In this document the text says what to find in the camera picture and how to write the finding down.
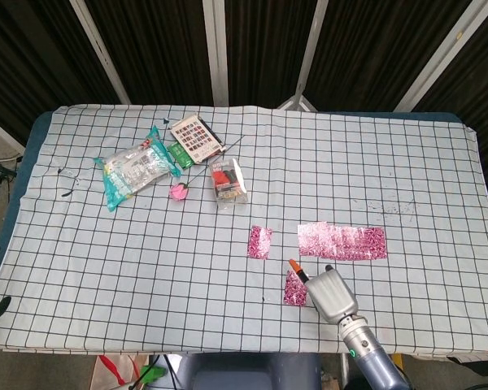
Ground black cable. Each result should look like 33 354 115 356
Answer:
0 156 24 180

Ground teal silver snack bag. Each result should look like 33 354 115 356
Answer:
93 125 182 213

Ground colour swatch chart card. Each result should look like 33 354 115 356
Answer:
169 113 228 165

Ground white frame post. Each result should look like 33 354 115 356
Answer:
68 0 132 106
0 112 25 150
276 0 330 111
392 0 488 113
202 0 231 107

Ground pink paper rose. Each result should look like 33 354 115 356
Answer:
169 136 246 202

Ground red white bag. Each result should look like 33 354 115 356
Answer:
89 353 150 390

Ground long pink glitter packet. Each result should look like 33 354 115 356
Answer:
296 221 388 261

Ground dark pleated curtain panel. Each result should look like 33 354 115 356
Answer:
225 0 320 110
85 0 215 106
0 0 121 145
303 0 475 113
414 0 488 212

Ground clear box with red items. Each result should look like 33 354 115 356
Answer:
210 158 249 211

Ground white black checked tablecloth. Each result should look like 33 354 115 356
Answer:
0 104 488 358

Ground small green object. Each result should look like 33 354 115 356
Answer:
140 364 166 385

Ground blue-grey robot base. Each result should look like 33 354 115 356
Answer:
176 352 322 390

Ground green flat packet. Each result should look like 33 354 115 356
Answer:
166 141 195 168

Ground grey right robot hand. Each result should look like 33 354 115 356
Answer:
289 259 359 324

